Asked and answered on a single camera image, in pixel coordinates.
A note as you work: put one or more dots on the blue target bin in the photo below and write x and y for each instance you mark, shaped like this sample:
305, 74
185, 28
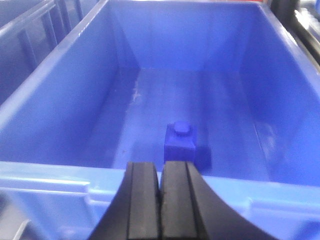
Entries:
105, 95

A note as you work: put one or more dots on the blue neighbour bin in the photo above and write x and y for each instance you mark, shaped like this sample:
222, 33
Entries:
29, 31

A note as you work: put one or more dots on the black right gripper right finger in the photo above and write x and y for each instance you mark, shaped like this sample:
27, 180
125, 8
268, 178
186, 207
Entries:
191, 210

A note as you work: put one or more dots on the blue block part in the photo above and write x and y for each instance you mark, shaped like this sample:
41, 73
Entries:
180, 142

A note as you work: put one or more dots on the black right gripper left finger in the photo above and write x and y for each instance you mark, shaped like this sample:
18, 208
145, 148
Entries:
134, 212

